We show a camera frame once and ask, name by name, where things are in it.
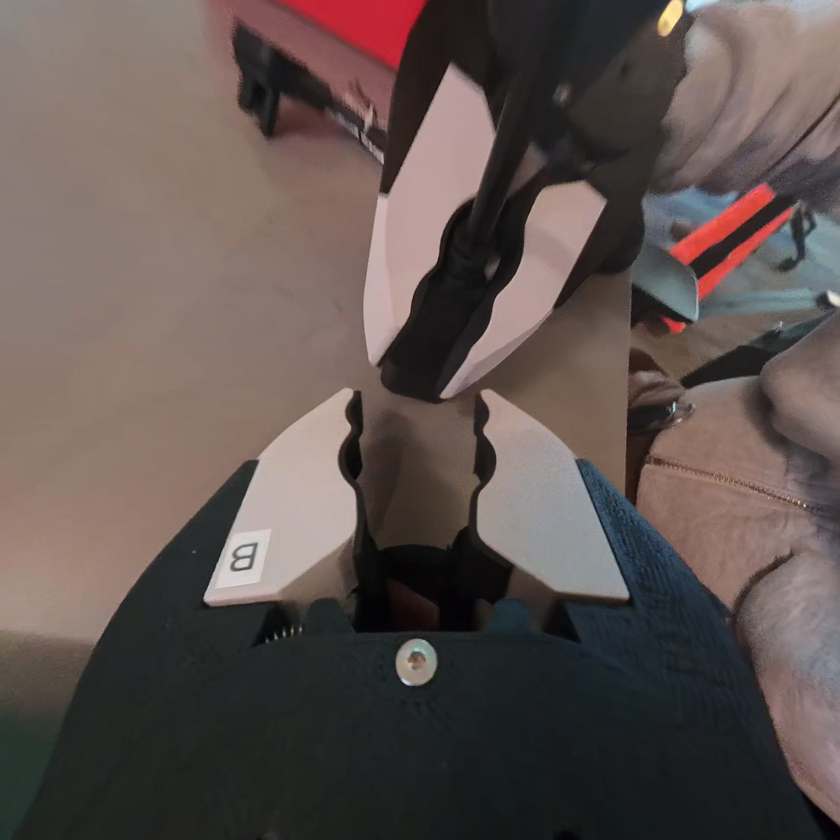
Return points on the black flat angled plug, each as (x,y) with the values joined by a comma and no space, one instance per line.
(262,72)

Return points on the metal keyring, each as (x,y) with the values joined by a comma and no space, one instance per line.
(663,415)

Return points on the person's right forearm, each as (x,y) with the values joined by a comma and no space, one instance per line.
(754,85)

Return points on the grey office chair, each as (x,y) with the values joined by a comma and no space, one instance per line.
(669,282)

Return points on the bright red object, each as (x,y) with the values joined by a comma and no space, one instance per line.
(741,229)

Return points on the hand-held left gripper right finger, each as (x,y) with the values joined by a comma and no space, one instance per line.
(551,518)

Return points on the red plastic bin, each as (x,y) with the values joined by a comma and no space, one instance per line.
(367,26)

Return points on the person's beige sweater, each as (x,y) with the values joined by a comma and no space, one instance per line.
(807,394)

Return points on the black power plug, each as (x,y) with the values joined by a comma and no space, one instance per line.
(433,328)

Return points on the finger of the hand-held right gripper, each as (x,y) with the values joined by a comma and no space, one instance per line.
(551,262)
(420,197)

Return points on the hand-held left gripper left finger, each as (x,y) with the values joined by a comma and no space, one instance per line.
(295,505)

